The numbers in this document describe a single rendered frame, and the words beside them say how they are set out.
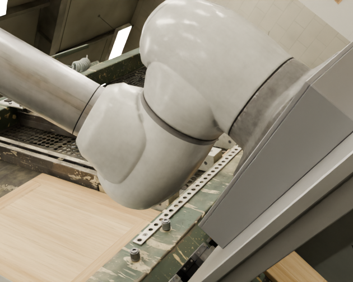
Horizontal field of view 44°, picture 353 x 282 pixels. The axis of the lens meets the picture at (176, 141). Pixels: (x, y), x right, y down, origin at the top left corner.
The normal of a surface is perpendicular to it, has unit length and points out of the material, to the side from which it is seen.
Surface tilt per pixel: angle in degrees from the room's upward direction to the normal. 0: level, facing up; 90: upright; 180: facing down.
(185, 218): 55
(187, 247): 90
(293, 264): 90
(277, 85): 81
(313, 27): 90
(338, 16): 90
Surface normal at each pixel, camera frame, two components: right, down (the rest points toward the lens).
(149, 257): -0.07, -0.90
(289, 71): 0.11, -0.56
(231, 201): -0.58, 0.46
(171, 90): -0.55, 0.26
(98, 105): -0.39, -0.44
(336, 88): 0.37, -0.59
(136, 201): -0.07, 0.78
